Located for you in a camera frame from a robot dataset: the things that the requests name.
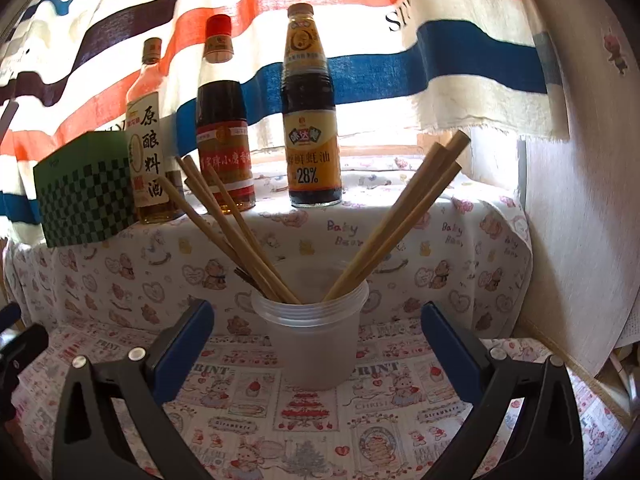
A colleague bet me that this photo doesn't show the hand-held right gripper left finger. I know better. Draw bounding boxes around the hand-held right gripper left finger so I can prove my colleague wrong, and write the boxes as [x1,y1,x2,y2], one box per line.
[52,298,216,480]

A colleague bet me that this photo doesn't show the bear-print white cloth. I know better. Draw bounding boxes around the bear-print white cloth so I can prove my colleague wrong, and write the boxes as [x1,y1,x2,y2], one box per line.
[2,157,533,333]

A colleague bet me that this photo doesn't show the translucent plastic cup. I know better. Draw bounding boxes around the translucent plastic cup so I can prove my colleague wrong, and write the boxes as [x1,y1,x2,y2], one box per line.
[251,275,371,392]

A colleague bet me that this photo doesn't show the clear cooking wine bottle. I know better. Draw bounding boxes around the clear cooking wine bottle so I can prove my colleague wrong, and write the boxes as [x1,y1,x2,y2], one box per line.
[125,37,183,224]

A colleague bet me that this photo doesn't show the red-print tablecloth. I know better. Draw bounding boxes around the red-print tablecloth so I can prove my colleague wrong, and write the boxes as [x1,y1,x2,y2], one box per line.
[10,320,628,480]

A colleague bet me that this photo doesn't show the cartoon wall sticker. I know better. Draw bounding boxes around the cartoon wall sticker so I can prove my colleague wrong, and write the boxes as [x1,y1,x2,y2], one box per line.
[602,27,631,76]

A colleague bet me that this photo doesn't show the green checkered box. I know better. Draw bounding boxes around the green checkered box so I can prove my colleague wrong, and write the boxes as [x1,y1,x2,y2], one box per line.
[33,131,138,248]

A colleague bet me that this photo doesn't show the dark oyster sauce bottle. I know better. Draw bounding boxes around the dark oyster sauce bottle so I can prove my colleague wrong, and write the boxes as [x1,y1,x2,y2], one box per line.
[280,3,343,208]

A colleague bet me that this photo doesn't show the pile of wooden chopsticks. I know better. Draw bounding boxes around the pile of wooden chopsticks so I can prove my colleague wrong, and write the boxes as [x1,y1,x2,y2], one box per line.
[155,130,472,306]

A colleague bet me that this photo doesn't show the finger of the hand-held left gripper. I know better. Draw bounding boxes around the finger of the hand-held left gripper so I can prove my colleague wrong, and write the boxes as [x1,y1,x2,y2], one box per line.
[0,301,22,332]
[0,324,50,401]

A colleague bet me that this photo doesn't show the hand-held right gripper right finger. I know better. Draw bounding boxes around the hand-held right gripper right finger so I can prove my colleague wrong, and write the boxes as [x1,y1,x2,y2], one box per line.
[421,301,583,480]

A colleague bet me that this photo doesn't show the red-capped sesame oil bottle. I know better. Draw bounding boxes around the red-capped sesame oil bottle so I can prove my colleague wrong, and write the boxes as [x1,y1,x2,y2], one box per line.
[195,14,257,215]

